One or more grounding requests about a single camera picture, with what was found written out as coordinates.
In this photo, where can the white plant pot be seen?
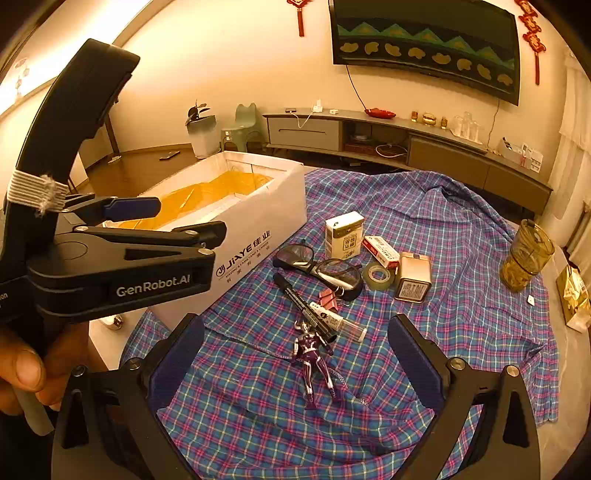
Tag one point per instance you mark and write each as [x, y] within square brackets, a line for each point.
[205, 138]

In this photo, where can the black eyeglasses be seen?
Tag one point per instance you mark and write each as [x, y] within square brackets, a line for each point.
[339, 277]

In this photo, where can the potted plant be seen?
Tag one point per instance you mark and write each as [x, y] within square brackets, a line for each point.
[198, 110]

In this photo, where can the gold metal tin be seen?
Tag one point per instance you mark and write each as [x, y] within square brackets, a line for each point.
[413, 281]

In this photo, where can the blue plaid shirt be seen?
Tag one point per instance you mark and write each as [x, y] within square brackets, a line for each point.
[461, 286]

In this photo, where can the gold glass jar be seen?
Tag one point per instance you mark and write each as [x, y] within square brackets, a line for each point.
[524, 258]

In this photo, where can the clear plastic tube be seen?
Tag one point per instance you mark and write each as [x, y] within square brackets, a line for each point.
[341, 323]

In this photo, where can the pink binder clip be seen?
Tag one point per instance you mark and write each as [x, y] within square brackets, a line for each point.
[330, 297]

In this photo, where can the red knot decoration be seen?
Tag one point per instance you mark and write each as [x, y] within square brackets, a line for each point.
[300, 14]
[531, 37]

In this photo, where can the grey television cabinet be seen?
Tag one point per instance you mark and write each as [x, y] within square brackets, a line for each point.
[461, 152]

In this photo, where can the purple action figure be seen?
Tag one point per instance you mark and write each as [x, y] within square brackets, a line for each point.
[309, 355]

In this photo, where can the person's left hand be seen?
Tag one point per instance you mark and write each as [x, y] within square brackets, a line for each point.
[21, 369]

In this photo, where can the white small carton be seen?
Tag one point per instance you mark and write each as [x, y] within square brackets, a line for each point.
[344, 235]

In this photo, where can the white curtain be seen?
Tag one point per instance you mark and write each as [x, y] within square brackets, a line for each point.
[575, 138]

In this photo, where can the black marker pen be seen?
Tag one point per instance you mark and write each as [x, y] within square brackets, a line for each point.
[288, 288]

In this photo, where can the white cardboard box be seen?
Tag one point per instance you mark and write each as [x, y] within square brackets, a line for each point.
[258, 207]

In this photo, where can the clear glass cups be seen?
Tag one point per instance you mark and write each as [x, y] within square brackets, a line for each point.
[466, 125]

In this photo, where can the red and white small box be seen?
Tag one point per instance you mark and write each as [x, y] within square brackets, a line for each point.
[381, 251]

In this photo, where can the yellow plastic liner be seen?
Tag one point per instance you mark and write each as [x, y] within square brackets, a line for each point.
[217, 194]

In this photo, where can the clear tape roll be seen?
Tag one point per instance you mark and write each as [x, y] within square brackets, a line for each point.
[366, 277]

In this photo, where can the wall painting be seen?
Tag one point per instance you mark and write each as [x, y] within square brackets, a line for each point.
[415, 37]

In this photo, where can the black remote control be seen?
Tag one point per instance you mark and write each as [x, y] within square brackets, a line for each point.
[168, 155]

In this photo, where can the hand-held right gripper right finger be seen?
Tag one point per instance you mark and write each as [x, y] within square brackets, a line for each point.
[415, 364]

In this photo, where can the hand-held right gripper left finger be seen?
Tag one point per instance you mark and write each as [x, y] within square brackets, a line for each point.
[178, 364]

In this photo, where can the white card stand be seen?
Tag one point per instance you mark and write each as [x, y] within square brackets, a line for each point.
[521, 154]

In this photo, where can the red dish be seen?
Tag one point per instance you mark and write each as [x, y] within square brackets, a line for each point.
[379, 112]

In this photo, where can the green plastic chair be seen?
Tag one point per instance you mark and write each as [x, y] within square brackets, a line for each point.
[244, 120]

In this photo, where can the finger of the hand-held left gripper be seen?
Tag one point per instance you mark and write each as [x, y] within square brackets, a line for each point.
[134, 207]
[194, 233]

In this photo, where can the gold foil packet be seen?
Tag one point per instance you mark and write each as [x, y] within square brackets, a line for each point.
[575, 295]

